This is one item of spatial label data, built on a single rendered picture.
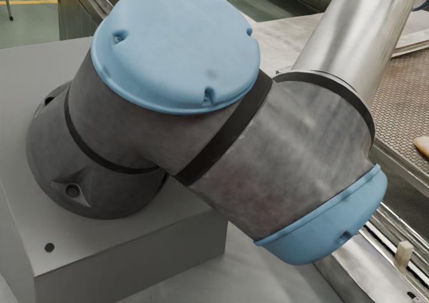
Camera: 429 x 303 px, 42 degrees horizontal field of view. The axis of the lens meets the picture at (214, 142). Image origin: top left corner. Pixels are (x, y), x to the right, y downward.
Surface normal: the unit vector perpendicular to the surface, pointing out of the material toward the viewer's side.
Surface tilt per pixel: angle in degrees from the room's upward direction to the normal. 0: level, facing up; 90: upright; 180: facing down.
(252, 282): 0
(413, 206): 0
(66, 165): 90
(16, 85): 40
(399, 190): 0
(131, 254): 90
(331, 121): 36
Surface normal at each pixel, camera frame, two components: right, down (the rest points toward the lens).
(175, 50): 0.36, -0.47
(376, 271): 0.08, -0.87
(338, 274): -0.92, 0.12
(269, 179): 0.01, 0.21
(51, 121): -0.70, -0.18
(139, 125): -0.37, 0.69
